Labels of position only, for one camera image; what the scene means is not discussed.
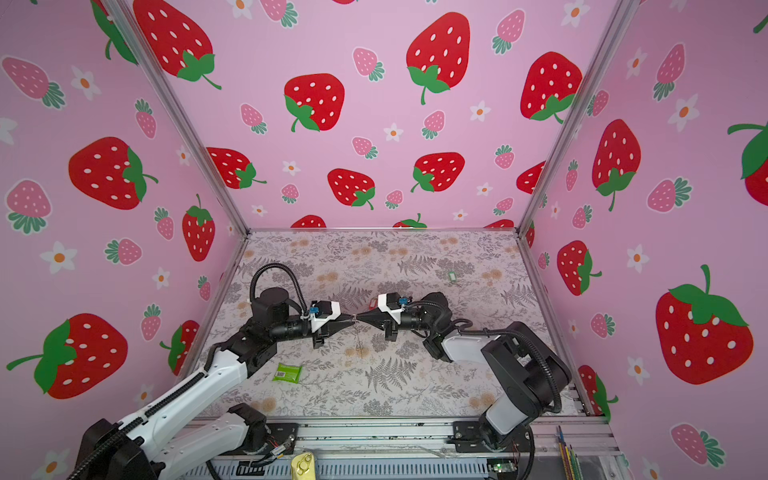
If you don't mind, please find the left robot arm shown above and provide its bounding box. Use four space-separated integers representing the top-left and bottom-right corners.
70 262 355 479

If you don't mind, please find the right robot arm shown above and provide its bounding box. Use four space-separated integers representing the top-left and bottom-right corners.
356 292 572 452

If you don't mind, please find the green packet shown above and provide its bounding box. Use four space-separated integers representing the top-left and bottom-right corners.
273 363 303 384

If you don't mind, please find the coloured pencils bundle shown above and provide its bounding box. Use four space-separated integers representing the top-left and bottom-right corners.
556 426 583 480

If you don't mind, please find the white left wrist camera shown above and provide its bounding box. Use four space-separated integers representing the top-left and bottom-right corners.
309 300 342 333

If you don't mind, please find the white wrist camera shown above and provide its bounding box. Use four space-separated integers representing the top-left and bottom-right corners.
377 292 403 324
309 300 342 333

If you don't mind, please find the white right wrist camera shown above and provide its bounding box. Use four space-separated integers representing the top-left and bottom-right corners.
377 292 403 324

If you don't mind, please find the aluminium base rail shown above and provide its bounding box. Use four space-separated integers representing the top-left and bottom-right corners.
128 415 625 480

